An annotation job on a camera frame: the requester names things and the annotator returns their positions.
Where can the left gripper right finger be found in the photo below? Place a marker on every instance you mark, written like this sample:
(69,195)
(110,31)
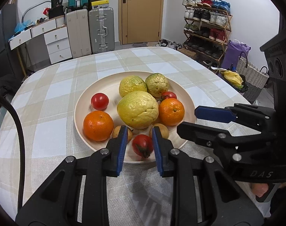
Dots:
(203,194)

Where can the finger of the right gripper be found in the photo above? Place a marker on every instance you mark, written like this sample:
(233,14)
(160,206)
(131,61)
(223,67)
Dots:
(204,135)
(218,114)

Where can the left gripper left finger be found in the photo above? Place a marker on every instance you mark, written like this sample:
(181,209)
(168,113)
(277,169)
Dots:
(75,193)

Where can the orange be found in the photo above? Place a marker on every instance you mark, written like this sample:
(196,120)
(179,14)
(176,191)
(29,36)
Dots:
(171,111)
(98,126)

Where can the brown longan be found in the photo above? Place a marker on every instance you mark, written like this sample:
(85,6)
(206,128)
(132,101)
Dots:
(116,132)
(163,129)

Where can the red tomato with stem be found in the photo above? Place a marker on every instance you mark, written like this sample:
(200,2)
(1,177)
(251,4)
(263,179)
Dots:
(142,145)

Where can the large yellow guava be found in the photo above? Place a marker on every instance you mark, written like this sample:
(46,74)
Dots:
(138,109)

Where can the right hand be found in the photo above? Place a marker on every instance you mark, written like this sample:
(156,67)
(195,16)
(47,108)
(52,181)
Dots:
(259,189)

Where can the woven basket bag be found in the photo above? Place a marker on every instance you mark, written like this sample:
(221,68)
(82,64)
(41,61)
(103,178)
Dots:
(253,75)

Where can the purple bag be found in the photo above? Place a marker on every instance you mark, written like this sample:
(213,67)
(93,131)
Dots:
(232,54)

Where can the red tomato on plate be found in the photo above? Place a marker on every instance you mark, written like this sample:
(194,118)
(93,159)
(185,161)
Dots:
(99,101)

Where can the green yellow guava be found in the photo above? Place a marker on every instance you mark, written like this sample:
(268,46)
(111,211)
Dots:
(130,84)

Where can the wooden shoe rack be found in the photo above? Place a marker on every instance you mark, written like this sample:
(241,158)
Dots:
(207,31)

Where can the cream round plate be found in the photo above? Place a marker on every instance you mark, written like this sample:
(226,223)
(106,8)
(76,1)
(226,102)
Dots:
(109,85)

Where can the wooden door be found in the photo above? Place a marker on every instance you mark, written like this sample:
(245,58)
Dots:
(140,20)

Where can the white drawer desk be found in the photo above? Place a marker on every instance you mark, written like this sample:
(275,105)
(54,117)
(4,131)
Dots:
(49,37)

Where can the silver suitcase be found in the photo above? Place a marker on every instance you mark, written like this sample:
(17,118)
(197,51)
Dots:
(101,28)

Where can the beige suitcase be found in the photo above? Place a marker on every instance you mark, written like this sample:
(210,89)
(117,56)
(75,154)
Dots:
(78,33)

